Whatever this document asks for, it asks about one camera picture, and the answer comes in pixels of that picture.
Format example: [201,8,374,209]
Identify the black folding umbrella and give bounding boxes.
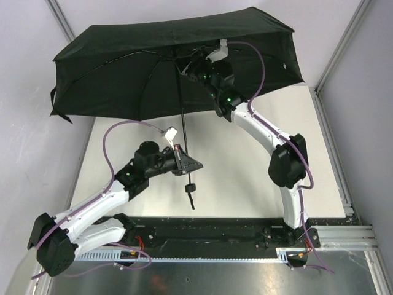
[49,6,306,211]

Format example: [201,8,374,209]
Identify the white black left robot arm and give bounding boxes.
[28,141,203,277]

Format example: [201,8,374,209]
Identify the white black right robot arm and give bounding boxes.
[181,57,311,243]

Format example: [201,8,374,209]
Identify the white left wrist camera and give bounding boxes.
[163,127,177,149]

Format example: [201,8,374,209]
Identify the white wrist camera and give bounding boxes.
[206,39,228,63]
[163,127,177,149]

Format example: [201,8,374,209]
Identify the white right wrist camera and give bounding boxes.
[206,39,228,63]

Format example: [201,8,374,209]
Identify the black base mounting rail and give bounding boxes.
[122,216,320,258]

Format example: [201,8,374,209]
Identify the grey slotted cable duct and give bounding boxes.
[75,247,306,264]

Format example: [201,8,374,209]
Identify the left aluminium frame post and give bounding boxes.
[45,0,76,42]

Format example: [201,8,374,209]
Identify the aluminium frame post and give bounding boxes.
[314,0,373,95]
[45,0,76,42]

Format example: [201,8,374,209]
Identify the right aluminium frame post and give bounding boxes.
[314,0,373,95]

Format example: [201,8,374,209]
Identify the aluminium frame side rail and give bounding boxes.
[305,87,378,252]

